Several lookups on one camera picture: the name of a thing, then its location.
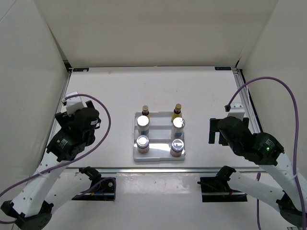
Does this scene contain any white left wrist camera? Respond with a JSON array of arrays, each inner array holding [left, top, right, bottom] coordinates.
[[61, 96, 84, 116]]

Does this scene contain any aluminium rail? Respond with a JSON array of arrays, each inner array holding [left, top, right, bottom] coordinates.
[[233, 68, 260, 133], [64, 167, 266, 174]]

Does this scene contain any white plastic organizer tray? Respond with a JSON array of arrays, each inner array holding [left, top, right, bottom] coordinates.
[[133, 112, 186, 164]]

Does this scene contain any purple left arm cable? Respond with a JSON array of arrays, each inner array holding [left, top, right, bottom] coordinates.
[[0, 93, 112, 223]]

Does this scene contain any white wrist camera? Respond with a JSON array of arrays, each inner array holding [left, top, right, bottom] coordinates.
[[61, 96, 84, 116], [227, 103, 246, 120]]

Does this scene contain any aluminium front rail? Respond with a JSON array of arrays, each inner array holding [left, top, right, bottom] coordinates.
[[64, 167, 266, 174]]

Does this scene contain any yellow label sauce bottle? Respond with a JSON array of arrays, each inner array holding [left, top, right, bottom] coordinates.
[[142, 105, 149, 117], [171, 103, 182, 123]]

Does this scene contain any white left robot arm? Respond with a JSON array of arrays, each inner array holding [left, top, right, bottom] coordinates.
[[0, 100, 101, 230]]

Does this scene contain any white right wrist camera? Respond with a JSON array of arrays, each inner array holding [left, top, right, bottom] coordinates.
[[227, 103, 246, 120]]

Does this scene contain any white lid spice jar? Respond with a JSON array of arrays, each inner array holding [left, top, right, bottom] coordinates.
[[136, 135, 149, 154], [170, 139, 184, 157]]

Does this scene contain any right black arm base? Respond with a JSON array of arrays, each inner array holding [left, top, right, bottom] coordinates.
[[197, 177, 248, 203]]

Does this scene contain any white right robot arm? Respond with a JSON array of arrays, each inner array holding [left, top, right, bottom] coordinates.
[[209, 116, 307, 229]]

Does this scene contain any aluminium right rail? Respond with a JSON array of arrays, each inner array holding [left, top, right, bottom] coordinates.
[[233, 68, 260, 133]]

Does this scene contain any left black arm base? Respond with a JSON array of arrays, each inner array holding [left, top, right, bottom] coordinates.
[[72, 177, 117, 201]]

